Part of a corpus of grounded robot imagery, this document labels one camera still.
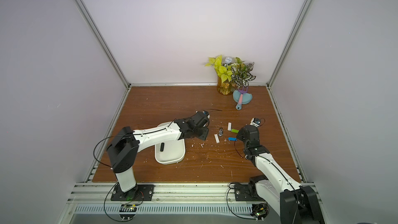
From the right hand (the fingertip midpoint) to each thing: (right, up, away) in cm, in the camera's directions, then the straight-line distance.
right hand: (245, 126), depth 86 cm
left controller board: (-60, -36, -14) cm, 72 cm away
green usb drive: (-4, -5, +10) cm, 12 cm away
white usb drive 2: (-16, -8, +6) cm, 19 cm away
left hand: (-21, -3, 0) cm, 21 cm away
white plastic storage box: (-42, -14, -3) cm, 45 cm away
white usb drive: (-7, -2, +11) cm, 13 cm away
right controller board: (+2, -36, -17) cm, 40 cm away
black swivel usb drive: (-13, -4, +8) cm, 16 cm away
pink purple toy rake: (+1, +11, +17) cm, 20 cm away
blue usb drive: (-6, -9, +6) cm, 12 cm away
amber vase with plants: (-7, +31, +6) cm, 32 cm away
